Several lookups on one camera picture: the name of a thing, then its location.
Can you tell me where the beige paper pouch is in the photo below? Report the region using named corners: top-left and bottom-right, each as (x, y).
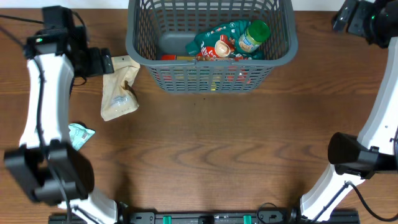
top-left (101, 55), bottom-right (141, 121)

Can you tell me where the green lid jar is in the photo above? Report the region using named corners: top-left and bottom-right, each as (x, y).
top-left (238, 20), bottom-right (271, 53)

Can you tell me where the green coffee sachet bag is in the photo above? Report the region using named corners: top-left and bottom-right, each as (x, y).
top-left (185, 20), bottom-right (265, 60)

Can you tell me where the red spaghetti pack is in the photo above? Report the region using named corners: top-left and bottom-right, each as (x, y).
top-left (155, 55), bottom-right (251, 88)

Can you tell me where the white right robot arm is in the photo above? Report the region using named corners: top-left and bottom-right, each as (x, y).
top-left (291, 0), bottom-right (397, 223)

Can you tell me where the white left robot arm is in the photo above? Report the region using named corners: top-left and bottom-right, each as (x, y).
top-left (4, 6), bottom-right (119, 223)

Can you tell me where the grey plastic mesh basket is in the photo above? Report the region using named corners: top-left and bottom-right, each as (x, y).
top-left (126, 0), bottom-right (298, 93)

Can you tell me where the mint green small packet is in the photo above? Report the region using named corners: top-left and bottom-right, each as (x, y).
top-left (68, 123), bottom-right (95, 151)

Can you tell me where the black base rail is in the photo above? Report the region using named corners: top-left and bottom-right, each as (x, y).
top-left (48, 206), bottom-right (361, 224)

